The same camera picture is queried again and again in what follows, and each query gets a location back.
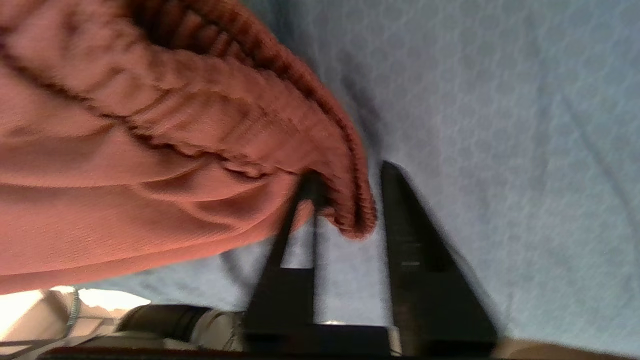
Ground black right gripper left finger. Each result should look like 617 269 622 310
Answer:
242 170 331 341

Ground brown shorts with white print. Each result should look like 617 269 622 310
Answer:
0 0 378 296

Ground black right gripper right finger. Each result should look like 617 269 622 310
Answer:
380 160 501 357

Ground blue bed sheet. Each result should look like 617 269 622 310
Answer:
80 0 640 358

